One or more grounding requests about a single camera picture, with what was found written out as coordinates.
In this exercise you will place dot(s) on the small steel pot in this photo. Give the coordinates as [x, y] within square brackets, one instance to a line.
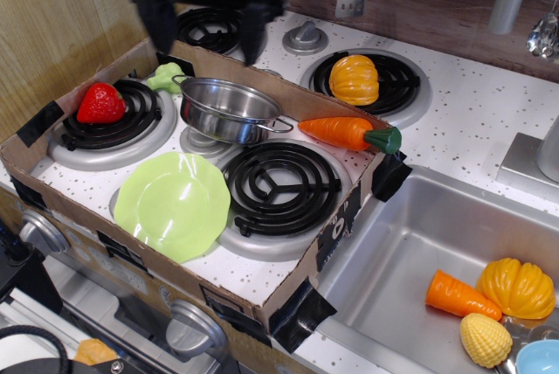
[230, 112]

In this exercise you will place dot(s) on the orange toy carrot green top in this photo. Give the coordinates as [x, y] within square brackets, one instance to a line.
[352, 133]

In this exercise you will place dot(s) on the light green plastic plate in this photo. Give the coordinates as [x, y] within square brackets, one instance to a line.
[176, 203]

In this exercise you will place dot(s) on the orange toy carrot piece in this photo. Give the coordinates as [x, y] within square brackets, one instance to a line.
[455, 297]

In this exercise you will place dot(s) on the back left black burner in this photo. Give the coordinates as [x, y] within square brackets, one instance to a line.
[214, 29]

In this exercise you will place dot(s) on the black burner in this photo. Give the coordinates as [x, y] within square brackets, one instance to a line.
[142, 113]
[214, 29]
[281, 188]
[399, 83]

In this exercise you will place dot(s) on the light green toy broccoli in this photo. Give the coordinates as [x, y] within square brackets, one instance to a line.
[168, 77]

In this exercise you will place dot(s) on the silver back stove knob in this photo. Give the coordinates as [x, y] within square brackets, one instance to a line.
[306, 39]

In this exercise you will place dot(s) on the silver stove knob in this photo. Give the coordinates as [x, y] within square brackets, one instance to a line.
[306, 39]
[192, 141]

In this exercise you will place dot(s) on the front left black burner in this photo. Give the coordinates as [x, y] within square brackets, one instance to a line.
[142, 113]

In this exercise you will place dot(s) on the silver centre stove knob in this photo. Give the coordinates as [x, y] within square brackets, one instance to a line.
[192, 141]

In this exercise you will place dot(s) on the red toy strawberry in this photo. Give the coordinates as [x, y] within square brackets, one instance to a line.
[102, 104]

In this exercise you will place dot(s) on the orange toy pumpkin on burner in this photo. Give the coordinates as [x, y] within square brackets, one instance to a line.
[354, 79]

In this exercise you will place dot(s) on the front right black burner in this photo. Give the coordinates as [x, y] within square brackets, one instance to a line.
[281, 188]

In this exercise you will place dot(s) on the back right black burner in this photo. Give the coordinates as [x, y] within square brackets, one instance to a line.
[399, 83]

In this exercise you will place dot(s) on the silver left oven knob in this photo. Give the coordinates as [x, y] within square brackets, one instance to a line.
[42, 234]

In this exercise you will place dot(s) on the silver oven knob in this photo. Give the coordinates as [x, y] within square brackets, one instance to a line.
[42, 234]
[191, 332]

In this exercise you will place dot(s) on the cardboard fence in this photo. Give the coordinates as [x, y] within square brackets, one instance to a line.
[291, 311]

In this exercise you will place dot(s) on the black device left edge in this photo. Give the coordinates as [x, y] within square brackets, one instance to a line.
[22, 268]

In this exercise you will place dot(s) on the steel sink basin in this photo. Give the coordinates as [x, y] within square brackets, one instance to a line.
[378, 276]

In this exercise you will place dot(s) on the silver right oven knob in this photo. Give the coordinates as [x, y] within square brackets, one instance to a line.
[191, 332]

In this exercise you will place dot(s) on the hanging shiny spoon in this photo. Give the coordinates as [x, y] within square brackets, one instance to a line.
[542, 41]

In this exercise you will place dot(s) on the silver faucet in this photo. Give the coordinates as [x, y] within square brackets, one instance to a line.
[502, 21]

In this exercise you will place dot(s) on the orange toy bottom left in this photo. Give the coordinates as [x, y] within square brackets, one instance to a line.
[93, 351]

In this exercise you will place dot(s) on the orange toy pumpkin in sink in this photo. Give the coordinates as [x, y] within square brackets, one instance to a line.
[520, 290]

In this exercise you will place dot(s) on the yellow toy corn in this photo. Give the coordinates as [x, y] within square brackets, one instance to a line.
[485, 340]

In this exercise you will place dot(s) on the silver utensil in sink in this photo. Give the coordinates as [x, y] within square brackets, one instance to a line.
[523, 332]

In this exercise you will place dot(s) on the light blue bowl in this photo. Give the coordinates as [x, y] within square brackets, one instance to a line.
[540, 357]

